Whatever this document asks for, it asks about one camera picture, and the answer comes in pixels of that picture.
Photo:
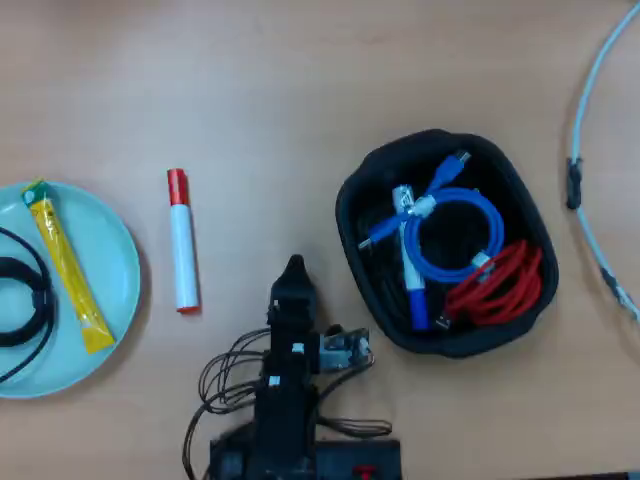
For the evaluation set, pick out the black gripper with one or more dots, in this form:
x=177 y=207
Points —
x=292 y=325

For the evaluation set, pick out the red and white marker pen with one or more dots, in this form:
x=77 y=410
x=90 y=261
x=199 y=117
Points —
x=183 y=250

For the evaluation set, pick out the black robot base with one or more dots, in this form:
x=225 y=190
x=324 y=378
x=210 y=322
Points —
x=350 y=457

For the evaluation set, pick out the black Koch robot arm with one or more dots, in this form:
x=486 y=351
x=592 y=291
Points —
x=285 y=400

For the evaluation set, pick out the blue and white marker pen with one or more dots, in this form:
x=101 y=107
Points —
x=417 y=300

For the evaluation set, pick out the teal round plate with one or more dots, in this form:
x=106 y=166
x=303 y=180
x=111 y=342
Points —
x=107 y=280

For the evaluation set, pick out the yellow sachet packet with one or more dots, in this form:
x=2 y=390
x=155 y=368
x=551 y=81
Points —
x=65 y=255

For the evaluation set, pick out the black plastic tray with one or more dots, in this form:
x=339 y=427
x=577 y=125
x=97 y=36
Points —
x=520 y=200

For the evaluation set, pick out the small wrist camera board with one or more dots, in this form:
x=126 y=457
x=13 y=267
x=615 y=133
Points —
x=345 y=347

